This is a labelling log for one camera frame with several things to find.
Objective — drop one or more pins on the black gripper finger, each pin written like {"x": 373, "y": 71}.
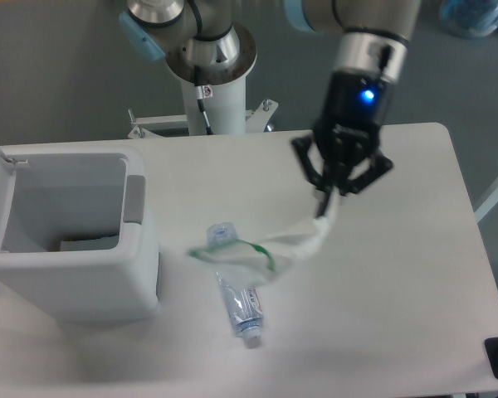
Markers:
{"x": 379, "y": 165}
{"x": 319, "y": 178}

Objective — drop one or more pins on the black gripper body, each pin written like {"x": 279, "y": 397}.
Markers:
{"x": 354, "y": 111}

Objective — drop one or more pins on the clear plastic bag green strip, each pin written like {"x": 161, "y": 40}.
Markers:
{"x": 261, "y": 262}

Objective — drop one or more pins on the crushed clear plastic bottle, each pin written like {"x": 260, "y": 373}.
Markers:
{"x": 242, "y": 305}

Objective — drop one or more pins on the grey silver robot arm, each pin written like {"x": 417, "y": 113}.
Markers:
{"x": 374, "y": 37}

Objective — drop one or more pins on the white trash can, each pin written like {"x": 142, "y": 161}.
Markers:
{"x": 76, "y": 236}

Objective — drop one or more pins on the blue plastic bag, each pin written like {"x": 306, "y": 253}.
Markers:
{"x": 468, "y": 19}

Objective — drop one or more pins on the white pedestal base frame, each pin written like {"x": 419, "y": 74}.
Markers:
{"x": 257, "y": 121}

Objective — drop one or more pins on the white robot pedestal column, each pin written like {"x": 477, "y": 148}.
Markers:
{"x": 212, "y": 76}

